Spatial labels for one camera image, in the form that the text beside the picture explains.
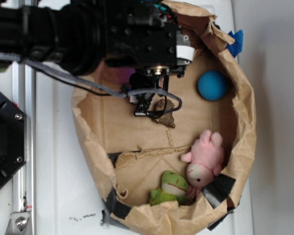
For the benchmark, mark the pink plush bunny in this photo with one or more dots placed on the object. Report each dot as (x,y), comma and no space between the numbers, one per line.
(204,160)

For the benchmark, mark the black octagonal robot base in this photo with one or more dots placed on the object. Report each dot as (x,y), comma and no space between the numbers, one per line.
(12,139)

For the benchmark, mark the brown rock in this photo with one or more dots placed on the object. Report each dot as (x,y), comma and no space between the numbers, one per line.
(166,119)

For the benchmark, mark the green plush frog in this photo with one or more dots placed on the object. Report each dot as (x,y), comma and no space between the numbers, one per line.
(174,187)

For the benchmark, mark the blue dimpled foam ball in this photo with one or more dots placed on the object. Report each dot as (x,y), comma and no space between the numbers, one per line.
(212,85)

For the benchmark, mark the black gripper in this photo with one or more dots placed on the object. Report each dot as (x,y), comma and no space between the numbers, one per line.
(145,35)

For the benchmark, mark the blue painter tape strip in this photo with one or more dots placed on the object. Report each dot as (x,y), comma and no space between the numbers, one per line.
(237,46)

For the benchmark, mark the brown paper bag bin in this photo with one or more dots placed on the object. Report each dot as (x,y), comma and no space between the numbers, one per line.
(127,155)

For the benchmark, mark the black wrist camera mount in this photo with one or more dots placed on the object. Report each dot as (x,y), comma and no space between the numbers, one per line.
(143,101)

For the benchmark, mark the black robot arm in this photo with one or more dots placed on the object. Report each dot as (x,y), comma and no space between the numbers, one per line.
(73,37)

